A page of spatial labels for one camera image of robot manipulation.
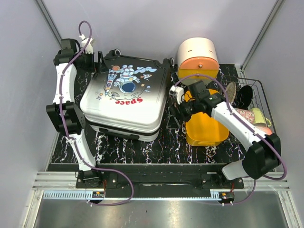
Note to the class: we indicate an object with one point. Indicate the white orange drawer cabinet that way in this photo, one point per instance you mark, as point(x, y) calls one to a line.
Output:
point(197, 60)

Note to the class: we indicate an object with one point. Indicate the black wire dish rack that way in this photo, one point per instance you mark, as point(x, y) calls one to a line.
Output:
point(259, 99)

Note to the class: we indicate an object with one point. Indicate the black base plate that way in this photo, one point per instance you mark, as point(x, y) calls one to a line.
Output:
point(165, 181)

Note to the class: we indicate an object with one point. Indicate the plain pink mug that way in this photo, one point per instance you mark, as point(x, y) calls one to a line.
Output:
point(265, 129)

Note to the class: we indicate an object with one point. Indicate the speckled brown plate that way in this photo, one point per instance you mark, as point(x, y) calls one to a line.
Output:
point(231, 90)

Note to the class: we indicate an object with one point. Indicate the yellow green mug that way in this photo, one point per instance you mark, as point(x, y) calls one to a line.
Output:
point(259, 118)

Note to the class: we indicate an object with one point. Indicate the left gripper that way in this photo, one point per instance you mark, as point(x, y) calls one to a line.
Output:
point(92, 64)

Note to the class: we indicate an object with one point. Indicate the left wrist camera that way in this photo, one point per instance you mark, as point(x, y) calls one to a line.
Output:
point(87, 44)

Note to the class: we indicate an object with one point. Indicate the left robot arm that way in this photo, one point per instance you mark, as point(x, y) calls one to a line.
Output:
point(66, 117)

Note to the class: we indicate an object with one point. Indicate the black marble mat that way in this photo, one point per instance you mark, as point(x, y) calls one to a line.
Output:
point(170, 146)

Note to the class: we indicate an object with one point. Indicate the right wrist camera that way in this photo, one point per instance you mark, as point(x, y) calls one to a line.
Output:
point(177, 92)

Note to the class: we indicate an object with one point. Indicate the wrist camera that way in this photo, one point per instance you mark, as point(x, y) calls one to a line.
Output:
point(177, 92)
point(87, 44)

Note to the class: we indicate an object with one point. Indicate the pink patterned mug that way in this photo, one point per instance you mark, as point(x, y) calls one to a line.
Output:
point(248, 115)

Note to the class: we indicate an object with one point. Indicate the white black space suitcase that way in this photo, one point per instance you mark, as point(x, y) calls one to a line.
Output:
point(128, 100)

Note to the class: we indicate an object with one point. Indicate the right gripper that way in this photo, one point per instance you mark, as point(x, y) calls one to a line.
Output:
point(172, 123)

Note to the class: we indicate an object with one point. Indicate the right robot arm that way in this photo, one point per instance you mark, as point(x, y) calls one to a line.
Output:
point(263, 150)

